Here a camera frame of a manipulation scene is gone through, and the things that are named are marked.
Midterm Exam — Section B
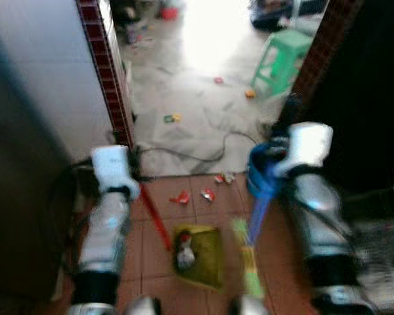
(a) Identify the dark blue bundle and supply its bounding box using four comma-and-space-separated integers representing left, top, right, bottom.
250, 0, 330, 31

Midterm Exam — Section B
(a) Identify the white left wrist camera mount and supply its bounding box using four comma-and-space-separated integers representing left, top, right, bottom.
90, 145, 141, 199

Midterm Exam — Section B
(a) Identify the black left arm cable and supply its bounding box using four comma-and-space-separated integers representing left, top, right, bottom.
49, 160, 97, 264

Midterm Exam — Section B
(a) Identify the small grey bucket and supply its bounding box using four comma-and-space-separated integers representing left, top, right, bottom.
121, 19, 149, 44

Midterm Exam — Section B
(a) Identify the silver robot knee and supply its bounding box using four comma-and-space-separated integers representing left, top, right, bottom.
127, 296, 162, 315
232, 295, 271, 315

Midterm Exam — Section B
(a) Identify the green plastic stool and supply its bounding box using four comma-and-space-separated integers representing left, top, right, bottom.
250, 29, 315, 100

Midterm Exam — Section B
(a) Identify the black floor cable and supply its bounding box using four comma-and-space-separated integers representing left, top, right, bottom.
134, 130, 265, 165

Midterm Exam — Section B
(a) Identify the silver right robot knee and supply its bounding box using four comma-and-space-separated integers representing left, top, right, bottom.
232, 295, 271, 315

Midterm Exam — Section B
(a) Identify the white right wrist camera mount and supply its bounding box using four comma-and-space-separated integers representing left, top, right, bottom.
273, 122, 334, 179

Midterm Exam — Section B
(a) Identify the red plastic bowl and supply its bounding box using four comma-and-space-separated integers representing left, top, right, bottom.
160, 6, 180, 21

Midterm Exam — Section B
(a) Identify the red and white wrapper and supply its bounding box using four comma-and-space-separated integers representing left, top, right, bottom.
198, 188, 217, 203

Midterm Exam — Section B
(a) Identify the blue broom with green bristles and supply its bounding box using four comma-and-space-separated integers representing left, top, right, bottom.
232, 143, 286, 300

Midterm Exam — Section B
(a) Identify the crumpled white paper trash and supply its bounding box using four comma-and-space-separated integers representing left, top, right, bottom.
177, 235, 197, 272

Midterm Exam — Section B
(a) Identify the yellow-green dustpan with red handle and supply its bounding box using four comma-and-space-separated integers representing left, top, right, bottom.
141, 186, 226, 291

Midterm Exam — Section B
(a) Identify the silver left robot knee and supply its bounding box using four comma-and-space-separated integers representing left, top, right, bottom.
127, 296, 162, 315

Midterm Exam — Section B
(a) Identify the red crumpled wrapper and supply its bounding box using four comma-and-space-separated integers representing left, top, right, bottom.
170, 191, 192, 206

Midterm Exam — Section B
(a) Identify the red and silver wrapper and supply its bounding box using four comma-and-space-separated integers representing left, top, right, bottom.
213, 172, 238, 185

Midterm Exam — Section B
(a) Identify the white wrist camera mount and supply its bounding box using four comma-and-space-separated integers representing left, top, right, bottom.
273, 122, 334, 179
90, 145, 141, 199

